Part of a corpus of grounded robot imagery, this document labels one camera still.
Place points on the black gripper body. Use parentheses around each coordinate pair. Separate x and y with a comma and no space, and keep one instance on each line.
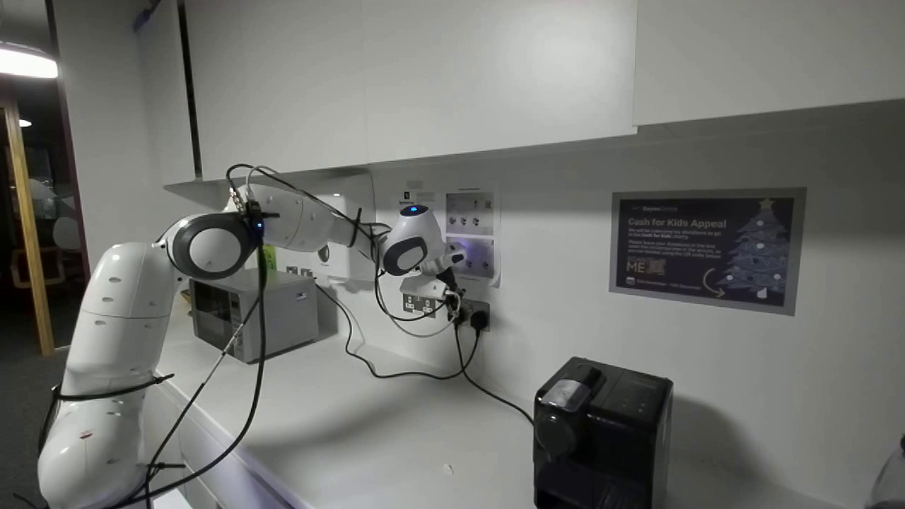
(448,280)

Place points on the wooden door frame post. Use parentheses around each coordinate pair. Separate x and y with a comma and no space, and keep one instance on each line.
(28,236)

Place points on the black coffee machine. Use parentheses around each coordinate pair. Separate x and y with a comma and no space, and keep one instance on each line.
(603,434)

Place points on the silver double wall socket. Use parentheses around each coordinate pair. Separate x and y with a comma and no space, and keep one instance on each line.
(478,305)

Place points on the silver wall switch plate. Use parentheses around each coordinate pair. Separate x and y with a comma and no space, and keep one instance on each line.
(414,302)

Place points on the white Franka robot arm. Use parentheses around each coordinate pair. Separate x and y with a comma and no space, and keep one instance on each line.
(114,311)

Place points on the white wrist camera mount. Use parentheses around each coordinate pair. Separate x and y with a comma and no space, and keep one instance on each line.
(424,287)

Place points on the silver microwave oven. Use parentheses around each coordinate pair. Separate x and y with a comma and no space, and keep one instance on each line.
(287,314)

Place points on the bright ceiling light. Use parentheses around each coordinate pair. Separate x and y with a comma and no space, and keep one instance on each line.
(25,64)

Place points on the green clean-after-use sign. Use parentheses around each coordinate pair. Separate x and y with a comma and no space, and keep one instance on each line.
(270,257)

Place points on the white upper cabinet door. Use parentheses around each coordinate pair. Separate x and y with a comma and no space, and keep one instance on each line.
(773,58)
(404,86)

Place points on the framed wall poster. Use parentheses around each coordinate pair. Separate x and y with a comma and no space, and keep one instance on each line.
(707,249)

